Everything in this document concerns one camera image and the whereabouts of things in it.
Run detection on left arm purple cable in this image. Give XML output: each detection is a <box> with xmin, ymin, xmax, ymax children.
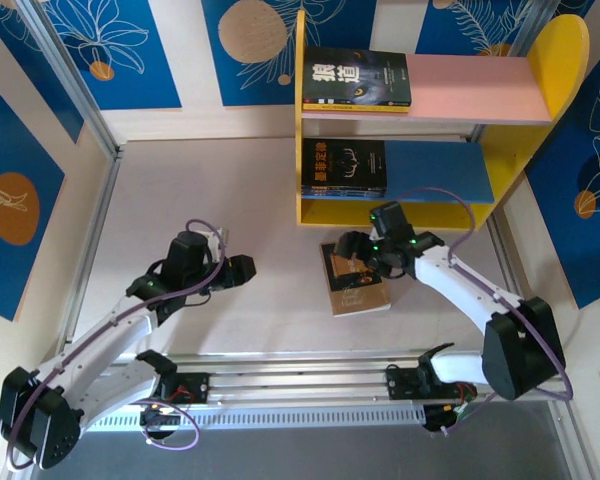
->
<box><xmin>4</xmin><ymin>218</ymin><xmax>229</xmax><ymax>474</ymax></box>

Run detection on dark book with red figure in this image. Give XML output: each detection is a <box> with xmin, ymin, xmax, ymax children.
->
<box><xmin>301</xmin><ymin>187</ymin><xmax>387</xmax><ymax>200</ymax></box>

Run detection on aluminium table side rail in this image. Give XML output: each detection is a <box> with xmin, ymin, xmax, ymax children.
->
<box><xmin>54</xmin><ymin>142</ymin><xmax>126</xmax><ymax>361</ymax></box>
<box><xmin>487</xmin><ymin>219</ymin><xmax>531</xmax><ymax>306</ymax></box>

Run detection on black book with wolf eye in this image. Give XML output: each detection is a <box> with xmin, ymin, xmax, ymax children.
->
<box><xmin>302</xmin><ymin>47</ymin><xmax>412</xmax><ymax>107</ymax></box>

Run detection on aluminium corner post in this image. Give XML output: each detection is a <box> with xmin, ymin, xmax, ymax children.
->
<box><xmin>17</xmin><ymin>0</ymin><xmax>124</xmax><ymax>159</ymax></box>

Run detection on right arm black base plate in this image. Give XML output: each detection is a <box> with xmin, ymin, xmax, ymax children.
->
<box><xmin>385</xmin><ymin>365</ymin><xmax>479</xmax><ymax>401</ymax></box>

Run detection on yellow pink blue bookshelf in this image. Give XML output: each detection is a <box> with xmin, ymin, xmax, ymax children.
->
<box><xmin>294</xmin><ymin>10</ymin><xmax>592</xmax><ymax>232</ymax></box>

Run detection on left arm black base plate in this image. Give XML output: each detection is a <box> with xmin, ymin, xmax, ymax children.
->
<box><xmin>118</xmin><ymin>372</ymin><xmax>211</xmax><ymax>405</ymax></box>

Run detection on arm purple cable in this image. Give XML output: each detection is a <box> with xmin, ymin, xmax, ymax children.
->
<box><xmin>4</xmin><ymin>218</ymin><xmax>229</xmax><ymax>474</ymax></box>
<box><xmin>392</xmin><ymin>187</ymin><xmax>575</xmax><ymax>439</ymax></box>

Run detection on brown tan book with scroll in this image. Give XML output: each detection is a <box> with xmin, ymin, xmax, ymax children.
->
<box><xmin>319</xmin><ymin>239</ymin><xmax>392</xmax><ymax>318</ymax></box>

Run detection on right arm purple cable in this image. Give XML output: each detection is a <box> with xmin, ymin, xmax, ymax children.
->
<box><xmin>392</xmin><ymin>187</ymin><xmax>575</xmax><ymax>439</ymax></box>

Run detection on yellow book with cartoon boy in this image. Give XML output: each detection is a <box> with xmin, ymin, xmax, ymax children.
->
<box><xmin>302</xmin><ymin>102</ymin><xmax>412</xmax><ymax>114</ymax></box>

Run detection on black book orange title antlers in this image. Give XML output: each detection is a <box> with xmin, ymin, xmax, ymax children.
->
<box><xmin>301</xmin><ymin>138</ymin><xmax>389</xmax><ymax>191</ymax></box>

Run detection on white slotted cable duct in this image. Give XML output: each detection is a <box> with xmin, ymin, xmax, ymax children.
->
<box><xmin>79</xmin><ymin>405</ymin><xmax>426</xmax><ymax>434</ymax></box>

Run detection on aluminium rail beam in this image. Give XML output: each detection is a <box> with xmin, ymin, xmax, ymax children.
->
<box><xmin>22</xmin><ymin>349</ymin><xmax>574</xmax><ymax>414</ymax></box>

